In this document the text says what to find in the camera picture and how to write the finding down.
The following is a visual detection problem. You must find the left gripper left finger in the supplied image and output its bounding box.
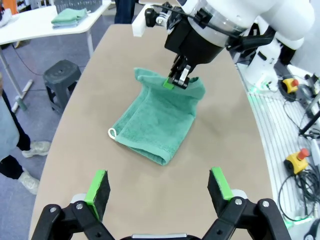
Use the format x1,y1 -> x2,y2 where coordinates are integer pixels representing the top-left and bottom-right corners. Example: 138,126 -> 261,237
31,169 -> 115,240

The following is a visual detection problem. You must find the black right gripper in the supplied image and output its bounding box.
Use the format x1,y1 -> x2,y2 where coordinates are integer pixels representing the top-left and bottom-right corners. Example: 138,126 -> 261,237
162,13 -> 226,90

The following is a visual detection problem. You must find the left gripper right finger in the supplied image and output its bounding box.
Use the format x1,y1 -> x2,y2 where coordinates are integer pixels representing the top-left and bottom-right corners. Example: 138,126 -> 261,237
199,166 -> 293,240

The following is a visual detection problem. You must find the green terry towel with loop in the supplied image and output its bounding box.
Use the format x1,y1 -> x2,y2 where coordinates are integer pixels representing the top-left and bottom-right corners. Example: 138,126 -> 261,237
107,66 -> 207,167

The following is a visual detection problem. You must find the grey perforated plastic basket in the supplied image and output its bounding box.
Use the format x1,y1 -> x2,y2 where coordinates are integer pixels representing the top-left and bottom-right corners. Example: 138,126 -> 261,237
54,0 -> 104,14

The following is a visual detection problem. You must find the aluminium slotted mounting plate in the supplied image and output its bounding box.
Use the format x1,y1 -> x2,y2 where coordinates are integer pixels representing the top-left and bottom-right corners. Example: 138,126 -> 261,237
234,62 -> 320,223

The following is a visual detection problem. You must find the yellow emergency stop button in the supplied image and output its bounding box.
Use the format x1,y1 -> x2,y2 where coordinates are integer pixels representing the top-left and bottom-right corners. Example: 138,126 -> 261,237
281,77 -> 300,95
284,148 -> 311,175

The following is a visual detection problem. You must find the person in grey-blue top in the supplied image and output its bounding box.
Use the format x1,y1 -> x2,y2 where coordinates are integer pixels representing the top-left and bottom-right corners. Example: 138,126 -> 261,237
0,71 -> 53,196

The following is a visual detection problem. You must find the grey plastic step stool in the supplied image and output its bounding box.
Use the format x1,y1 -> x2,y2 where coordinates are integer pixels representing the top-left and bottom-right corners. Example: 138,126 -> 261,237
42,59 -> 83,115

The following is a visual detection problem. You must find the folded green towel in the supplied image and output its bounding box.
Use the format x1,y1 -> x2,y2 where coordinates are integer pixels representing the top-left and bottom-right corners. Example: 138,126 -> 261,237
51,8 -> 88,25

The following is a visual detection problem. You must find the white rounded table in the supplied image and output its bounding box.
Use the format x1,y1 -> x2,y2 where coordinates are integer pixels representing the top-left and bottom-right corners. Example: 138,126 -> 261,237
0,0 -> 113,113

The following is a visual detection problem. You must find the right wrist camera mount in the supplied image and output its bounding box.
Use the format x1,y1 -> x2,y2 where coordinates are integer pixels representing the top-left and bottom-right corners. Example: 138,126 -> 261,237
131,1 -> 177,38

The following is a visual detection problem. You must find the black cable bundle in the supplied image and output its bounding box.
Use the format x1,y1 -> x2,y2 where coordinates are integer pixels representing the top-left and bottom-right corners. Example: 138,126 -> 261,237
276,169 -> 320,223

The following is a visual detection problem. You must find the black right arm cable sleeve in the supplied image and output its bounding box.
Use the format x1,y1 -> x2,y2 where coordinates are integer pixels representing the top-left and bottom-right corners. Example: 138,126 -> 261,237
197,9 -> 277,52

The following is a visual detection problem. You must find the black camera stand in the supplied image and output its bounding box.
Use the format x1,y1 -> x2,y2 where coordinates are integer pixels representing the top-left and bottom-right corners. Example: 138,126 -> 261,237
298,93 -> 320,138

